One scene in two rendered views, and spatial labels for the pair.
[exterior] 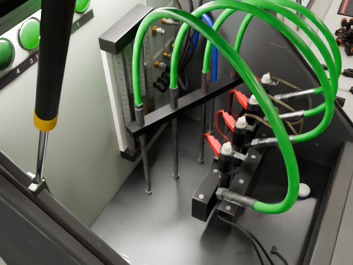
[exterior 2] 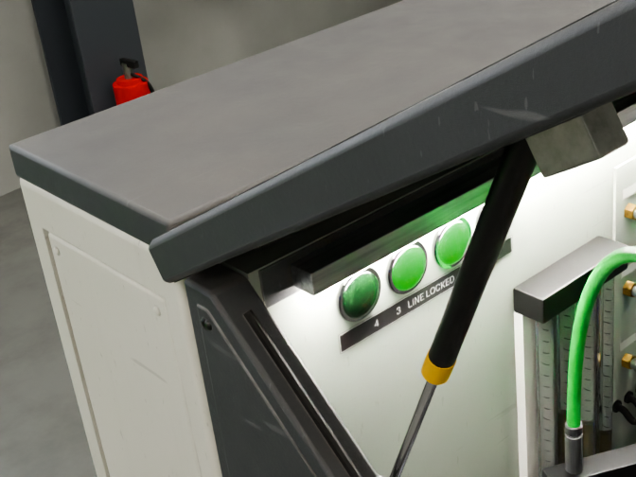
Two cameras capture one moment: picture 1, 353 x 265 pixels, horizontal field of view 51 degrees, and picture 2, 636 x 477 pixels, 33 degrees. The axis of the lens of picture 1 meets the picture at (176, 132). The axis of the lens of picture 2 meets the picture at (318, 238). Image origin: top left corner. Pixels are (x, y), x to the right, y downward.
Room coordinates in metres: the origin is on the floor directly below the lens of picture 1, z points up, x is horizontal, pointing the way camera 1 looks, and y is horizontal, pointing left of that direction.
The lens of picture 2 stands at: (-0.33, -0.06, 1.86)
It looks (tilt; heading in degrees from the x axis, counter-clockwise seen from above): 27 degrees down; 24
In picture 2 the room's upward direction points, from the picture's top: 7 degrees counter-clockwise
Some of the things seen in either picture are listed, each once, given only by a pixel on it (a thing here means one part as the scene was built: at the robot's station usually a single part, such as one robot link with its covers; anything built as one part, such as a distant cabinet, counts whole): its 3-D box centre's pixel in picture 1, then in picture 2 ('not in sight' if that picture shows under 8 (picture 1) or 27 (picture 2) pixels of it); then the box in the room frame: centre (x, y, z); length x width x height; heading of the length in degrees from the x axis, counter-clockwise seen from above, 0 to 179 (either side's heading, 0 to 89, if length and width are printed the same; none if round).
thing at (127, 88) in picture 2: not in sight; (139, 119); (3.38, 2.31, 0.29); 0.17 x 0.15 x 0.54; 157
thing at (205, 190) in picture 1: (237, 171); not in sight; (0.58, -0.16, 0.91); 0.34 x 0.10 x 0.15; 151
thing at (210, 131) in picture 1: (211, 112); not in sight; (0.78, -0.10, 0.93); 0.02 x 0.02 x 0.19; 61
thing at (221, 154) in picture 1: (227, 182); not in sight; (0.47, -0.11, 1.01); 0.05 x 0.03 x 0.21; 61
